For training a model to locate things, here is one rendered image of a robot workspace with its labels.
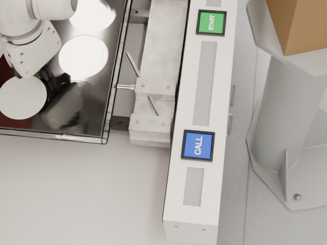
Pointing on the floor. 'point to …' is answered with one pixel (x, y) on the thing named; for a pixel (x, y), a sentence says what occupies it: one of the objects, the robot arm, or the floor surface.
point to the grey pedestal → (289, 119)
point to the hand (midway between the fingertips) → (42, 69)
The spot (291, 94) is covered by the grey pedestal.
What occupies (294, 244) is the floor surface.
